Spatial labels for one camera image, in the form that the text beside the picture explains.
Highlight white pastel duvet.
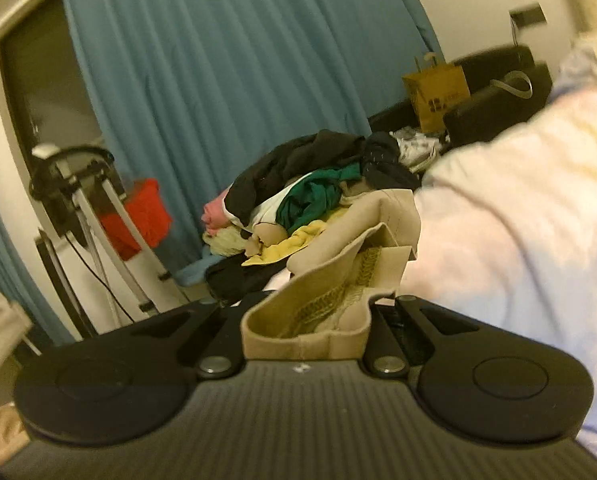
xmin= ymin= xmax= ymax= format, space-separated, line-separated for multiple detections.
xmin=400 ymin=32 xmax=597 ymax=456

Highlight beige trousers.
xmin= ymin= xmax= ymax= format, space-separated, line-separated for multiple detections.
xmin=241 ymin=188 xmax=421 ymax=361

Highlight pile of mixed clothes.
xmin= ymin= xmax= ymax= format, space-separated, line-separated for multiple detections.
xmin=202 ymin=127 xmax=445 ymax=304

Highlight dark window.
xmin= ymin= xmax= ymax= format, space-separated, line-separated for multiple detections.
xmin=0 ymin=0 xmax=102 ymax=170

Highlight yellow paper bag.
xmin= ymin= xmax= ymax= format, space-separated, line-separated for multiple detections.
xmin=402 ymin=52 xmax=471 ymax=133

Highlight black sofa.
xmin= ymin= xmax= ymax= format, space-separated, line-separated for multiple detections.
xmin=369 ymin=44 xmax=552 ymax=148

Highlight garment steamer stand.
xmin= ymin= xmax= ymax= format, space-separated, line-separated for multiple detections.
xmin=28 ymin=143 xmax=188 ymax=337

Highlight blue curtain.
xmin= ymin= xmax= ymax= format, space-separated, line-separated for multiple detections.
xmin=0 ymin=0 xmax=445 ymax=346

